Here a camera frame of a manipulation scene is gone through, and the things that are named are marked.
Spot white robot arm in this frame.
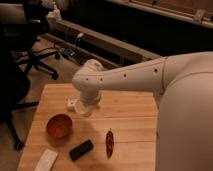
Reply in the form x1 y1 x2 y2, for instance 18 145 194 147
72 51 213 171

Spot red-brown ceramic bowl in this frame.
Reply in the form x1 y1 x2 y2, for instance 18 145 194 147
46 114 72 139

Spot red chili pepper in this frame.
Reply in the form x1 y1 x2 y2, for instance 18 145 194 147
106 129 114 158

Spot black rectangular remote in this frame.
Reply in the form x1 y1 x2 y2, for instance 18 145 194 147
69 140 93 161

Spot dark chair at left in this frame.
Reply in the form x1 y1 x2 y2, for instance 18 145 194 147
0 28 38 151

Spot long wooden baseboard beam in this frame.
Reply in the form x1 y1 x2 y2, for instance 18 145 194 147
47 12 160 67

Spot white rectangular block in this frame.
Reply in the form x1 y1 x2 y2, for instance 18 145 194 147
34 149 58 171

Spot black office chair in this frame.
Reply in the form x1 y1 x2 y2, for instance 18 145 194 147
0 0 60 80

